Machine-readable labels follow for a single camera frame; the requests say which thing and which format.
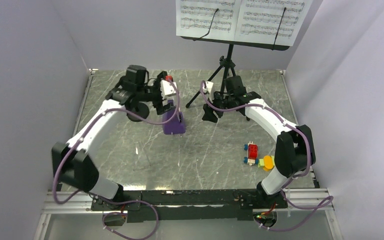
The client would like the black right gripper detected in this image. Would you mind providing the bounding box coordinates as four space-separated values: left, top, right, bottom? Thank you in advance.
202 89 234 124

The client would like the red toy block car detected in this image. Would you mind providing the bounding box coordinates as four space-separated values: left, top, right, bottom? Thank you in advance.
243 141 259 166

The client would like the right sheet music page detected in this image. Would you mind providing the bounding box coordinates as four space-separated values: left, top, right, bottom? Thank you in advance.
234 0 313 47

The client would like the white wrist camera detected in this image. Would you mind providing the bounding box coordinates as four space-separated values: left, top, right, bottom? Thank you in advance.
160 75 177 99
202 81 214 95

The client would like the purple metronome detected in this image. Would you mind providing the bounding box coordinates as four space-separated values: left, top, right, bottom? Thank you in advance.
162 99 186 135

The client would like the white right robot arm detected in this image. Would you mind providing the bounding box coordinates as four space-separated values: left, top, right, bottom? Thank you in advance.
199 75 316 208

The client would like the green orange toy block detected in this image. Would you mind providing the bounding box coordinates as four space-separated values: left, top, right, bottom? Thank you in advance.
257 155 275 172

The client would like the sheet music page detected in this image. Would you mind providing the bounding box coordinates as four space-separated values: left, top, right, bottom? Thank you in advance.
175 0 242 41
234 0 313 47

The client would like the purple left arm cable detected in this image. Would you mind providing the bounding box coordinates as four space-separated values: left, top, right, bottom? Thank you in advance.
52 78 182 240

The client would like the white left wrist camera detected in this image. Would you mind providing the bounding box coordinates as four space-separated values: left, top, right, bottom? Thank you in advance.
160 75 177 99

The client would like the black tripod music stand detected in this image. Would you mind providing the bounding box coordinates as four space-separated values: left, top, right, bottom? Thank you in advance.
180 35 291 109

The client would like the aluminium frame rail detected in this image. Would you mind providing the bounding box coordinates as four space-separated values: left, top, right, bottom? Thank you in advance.
40 188 343 240

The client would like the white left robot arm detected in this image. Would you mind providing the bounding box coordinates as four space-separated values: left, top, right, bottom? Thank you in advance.
51 65 180 210

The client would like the left sheet music page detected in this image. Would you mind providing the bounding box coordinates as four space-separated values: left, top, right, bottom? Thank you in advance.
175 0 242 41

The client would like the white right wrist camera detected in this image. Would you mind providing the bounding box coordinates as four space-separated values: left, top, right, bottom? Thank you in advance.
202 81 214 95

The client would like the black desktop microphone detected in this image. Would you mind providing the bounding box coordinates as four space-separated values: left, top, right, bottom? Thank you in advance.
126 102 150 122

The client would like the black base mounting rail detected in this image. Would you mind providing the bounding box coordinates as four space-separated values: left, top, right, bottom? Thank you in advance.
91 188 288 223

